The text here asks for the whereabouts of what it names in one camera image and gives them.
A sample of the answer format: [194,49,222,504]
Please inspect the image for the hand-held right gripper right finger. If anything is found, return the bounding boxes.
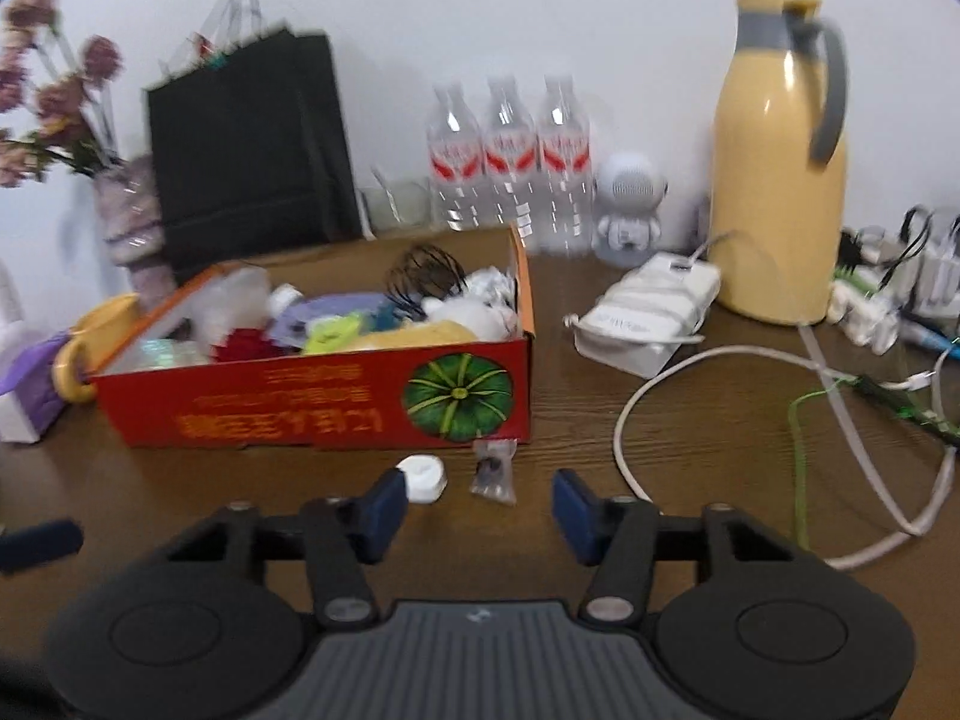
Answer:
[551,469,796,625]

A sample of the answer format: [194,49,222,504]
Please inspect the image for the white power adapter pack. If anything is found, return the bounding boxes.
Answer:
[564,253,722,377]

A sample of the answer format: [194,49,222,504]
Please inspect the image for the white power strip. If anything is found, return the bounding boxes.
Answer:
[829,206,960,353]

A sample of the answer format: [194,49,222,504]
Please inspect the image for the black paper bag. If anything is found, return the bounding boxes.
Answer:
[144,0,365,286]

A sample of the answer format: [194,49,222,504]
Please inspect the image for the small clear bag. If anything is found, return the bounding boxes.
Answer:
[470,439,518,503]

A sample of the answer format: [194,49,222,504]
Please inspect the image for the yellow thermos jug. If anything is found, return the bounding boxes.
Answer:
[709,0,850,326]

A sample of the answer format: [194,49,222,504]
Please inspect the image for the purple ribbed vase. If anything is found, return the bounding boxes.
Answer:
[94,154,181,312]

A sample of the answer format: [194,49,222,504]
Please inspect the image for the red artificial rose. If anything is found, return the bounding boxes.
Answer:
[210,322,282,365]

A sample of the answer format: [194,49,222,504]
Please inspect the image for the white robot-shaped speaker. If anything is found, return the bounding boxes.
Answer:
[592,151,668,269]

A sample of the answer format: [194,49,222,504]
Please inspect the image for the white paper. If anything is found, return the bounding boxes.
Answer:
[465,266,522,308]

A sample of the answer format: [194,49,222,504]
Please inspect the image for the green cable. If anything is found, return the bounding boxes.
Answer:
[787,371,960,548]

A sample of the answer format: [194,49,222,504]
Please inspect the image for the clear cotton swab container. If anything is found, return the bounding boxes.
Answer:
[191,266,272,350]

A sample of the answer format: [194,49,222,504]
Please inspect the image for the yellow mug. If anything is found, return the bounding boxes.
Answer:
[51,294,143,404]

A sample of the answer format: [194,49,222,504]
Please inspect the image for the purple knit cloth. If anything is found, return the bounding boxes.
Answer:
[270,292,391,350]

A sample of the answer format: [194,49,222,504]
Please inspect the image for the long white cable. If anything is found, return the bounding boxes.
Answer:
[613,232,960,571]

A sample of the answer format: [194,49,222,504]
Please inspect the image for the blue pen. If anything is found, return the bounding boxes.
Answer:
[900,319,957,353]

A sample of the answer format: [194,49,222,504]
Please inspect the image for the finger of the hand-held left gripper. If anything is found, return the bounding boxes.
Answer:
[0,520,85,575]

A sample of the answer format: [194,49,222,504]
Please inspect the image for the dried pink roses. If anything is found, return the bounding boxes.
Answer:
[0,0,125,188]

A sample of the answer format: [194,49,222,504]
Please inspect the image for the black cable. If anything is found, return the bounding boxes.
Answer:
[386,244,470,316]

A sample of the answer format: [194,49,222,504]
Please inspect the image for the green tissue packet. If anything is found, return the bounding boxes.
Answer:
[304,313,368,355]

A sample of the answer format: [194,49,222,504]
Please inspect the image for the clear water bottle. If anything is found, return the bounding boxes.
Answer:
[482,75,539,241]
[536,73,597,256]
[426,82,485,233]

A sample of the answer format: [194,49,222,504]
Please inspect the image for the clear iridescent plastic bag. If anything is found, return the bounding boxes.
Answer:
[124,337,215,372]

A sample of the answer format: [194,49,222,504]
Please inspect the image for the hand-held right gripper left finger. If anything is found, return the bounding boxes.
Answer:
[165,469,410,625]

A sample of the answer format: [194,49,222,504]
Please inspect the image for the clear glass container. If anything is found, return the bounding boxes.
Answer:
[358,165,434,237]

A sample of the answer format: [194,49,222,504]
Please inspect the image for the red cardboard box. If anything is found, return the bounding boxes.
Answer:
[88,223,537,451]

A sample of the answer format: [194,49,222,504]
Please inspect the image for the purple tissue pack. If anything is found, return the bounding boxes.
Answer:
[0,330,72,443]

